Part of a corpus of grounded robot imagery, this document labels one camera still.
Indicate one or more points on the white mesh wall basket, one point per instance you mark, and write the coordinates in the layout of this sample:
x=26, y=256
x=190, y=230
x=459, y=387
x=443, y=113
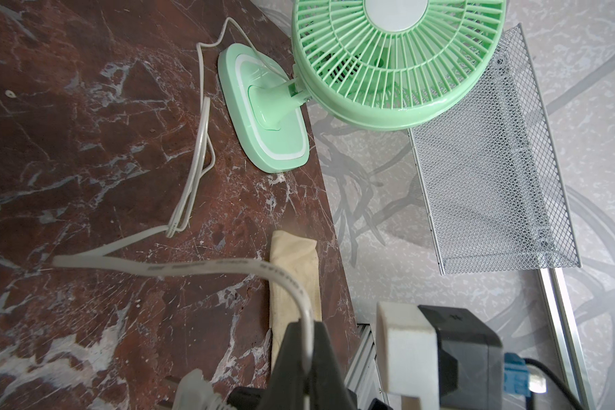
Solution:
x=490, y=175

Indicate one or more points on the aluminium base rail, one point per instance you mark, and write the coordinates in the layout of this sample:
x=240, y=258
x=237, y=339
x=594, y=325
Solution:
x=362, y=377

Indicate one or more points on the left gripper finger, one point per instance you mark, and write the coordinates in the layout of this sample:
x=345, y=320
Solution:
x=292, y=388

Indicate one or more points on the cream work glove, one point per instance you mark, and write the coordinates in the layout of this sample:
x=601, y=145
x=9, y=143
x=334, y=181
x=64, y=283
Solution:
x=297, y=258

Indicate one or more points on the green desk fan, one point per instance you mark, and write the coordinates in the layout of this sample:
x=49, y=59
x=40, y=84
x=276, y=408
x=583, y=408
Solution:
x=376, y=65

